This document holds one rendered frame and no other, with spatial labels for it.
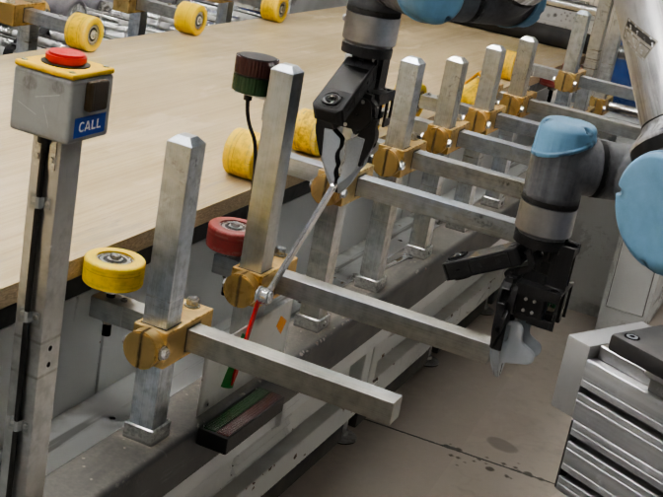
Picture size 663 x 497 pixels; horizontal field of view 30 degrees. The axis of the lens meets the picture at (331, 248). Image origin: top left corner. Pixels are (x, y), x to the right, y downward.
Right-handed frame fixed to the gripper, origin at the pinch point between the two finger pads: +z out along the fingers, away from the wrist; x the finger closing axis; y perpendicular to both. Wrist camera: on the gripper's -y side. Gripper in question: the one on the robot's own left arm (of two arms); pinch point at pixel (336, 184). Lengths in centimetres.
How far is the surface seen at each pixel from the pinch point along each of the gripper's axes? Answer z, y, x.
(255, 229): 7.4, -7.1, 8.1
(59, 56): -22, -58, 7
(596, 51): 0, 193, 7
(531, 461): 101, 140, -13
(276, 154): -4.0, -7.1, 6.6
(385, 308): 14.6, -2.3, -11.5
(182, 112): 11, 51, 55
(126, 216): 10.6, -9.9, 27.3
